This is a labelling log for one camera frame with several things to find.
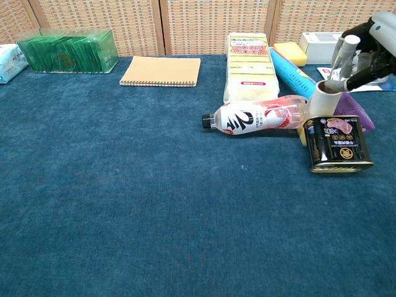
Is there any purple box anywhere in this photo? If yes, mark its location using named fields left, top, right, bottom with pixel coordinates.
left=333, top=90, right=376, bottom=134

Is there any white pink drink bottle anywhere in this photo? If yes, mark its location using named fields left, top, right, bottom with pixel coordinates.
left=201, top=95, right=311, bottom=136

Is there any black luncheon meat can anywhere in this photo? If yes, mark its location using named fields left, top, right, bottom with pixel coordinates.
left=302, top=114, right=374, bottom=174

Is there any transparent test tube grey stopper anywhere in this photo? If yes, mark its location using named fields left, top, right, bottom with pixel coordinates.
left=327, top=34, right=361, bottom=83

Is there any yellow sponge multipack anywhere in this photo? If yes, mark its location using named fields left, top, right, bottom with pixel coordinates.
left=223, top=33, right=281, bottom=104

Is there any clear box of green packets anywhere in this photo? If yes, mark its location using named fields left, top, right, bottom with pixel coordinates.
left=16, top=27, right=120, bottom=75

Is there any tan spiral notebook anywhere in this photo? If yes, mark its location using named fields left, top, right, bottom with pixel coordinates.
left=119, top=56, right=202, bottom=88

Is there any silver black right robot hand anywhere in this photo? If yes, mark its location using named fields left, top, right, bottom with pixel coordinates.
left=325, top=11, right=396, bottom=92

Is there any yellow sponge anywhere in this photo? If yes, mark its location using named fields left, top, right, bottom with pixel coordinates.
left=273, top=41, right=308, bottom=67

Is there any blue table cloth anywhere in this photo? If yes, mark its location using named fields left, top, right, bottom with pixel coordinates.
left=0, top=54, right=396, bottom=297

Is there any light blue wet wipes pack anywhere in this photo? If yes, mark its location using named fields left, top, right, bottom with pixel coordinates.
left=0, top=43, right=30, bottom=85

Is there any blue cling film roll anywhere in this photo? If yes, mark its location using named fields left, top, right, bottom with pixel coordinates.
left=268, top=46, right=321, bottom=101

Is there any white roll with cardboard core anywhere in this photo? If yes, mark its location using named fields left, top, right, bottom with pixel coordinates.
left=309, top=79, right=343, bottom=119

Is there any white power strip box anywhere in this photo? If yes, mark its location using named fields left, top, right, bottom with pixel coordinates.
left=298, top=32, right=345, bottom=65

